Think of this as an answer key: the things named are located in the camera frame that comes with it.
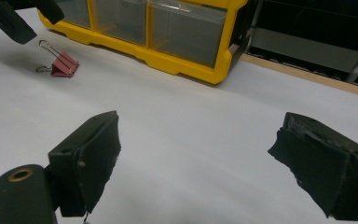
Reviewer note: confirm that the pink binder clip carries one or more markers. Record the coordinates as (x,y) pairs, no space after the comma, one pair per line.
(64,65)

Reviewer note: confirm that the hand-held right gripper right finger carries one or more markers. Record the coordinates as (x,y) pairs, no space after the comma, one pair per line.
(324,168)

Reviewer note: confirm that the grey metal shelf frame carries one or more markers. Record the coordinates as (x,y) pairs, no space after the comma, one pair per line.
(292,46)

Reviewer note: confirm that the white table cover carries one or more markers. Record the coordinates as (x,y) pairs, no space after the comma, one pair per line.
(183,130)

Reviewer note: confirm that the wide clear plastic drawer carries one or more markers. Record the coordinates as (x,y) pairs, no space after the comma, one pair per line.
(186,37)

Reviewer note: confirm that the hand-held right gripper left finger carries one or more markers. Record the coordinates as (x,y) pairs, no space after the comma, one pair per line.
(88,158)

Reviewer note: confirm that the yellow drawer cabinet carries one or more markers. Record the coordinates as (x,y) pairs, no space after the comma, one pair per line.
(167,63)

